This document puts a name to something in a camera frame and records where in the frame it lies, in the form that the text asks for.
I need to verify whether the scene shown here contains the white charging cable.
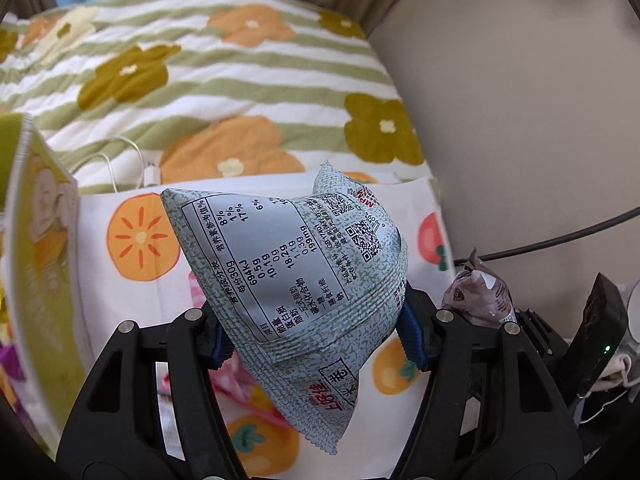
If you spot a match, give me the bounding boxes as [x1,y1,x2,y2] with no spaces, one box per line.
[96,135,162,194]

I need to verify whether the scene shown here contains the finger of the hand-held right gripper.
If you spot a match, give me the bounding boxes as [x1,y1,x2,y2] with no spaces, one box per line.
[515,307,572,392]

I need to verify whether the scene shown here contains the dark purple snack bag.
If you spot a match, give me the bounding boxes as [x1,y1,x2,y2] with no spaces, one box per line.
[441,247,517,330]

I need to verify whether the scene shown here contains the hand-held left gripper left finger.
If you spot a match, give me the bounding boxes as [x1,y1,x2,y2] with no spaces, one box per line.
[55,302,251,480]

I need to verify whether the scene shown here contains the orange print white tablecloth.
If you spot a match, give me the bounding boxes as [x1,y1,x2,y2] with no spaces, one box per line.
[75,172,457,463]

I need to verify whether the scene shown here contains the floral striped blanket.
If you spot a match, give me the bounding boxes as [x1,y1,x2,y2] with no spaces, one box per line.
[0,0,427,196]

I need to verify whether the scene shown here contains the black cable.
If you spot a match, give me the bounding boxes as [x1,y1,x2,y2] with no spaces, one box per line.
[479,207,640,262]

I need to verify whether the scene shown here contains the green yellow snack bag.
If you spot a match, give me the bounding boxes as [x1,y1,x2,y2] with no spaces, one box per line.
[0,112,95,463]

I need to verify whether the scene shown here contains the grey speckled triangular bag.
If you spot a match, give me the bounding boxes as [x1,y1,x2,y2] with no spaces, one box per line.
[160,160,409,457]

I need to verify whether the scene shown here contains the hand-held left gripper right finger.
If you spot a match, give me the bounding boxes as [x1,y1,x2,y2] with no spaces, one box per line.
[395,285,587,480]

